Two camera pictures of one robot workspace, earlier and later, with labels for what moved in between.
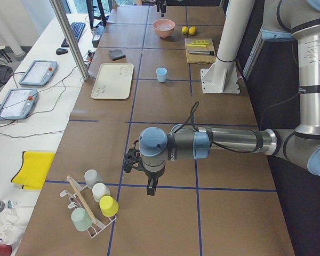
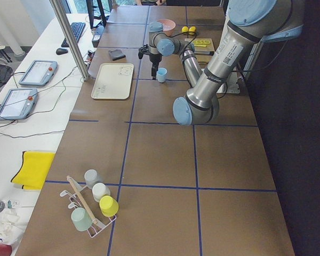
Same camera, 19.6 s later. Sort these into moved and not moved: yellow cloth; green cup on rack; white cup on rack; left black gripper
Moved: left black gripper
Not moved: green cup on rack; white cup on rack; yellow cloth
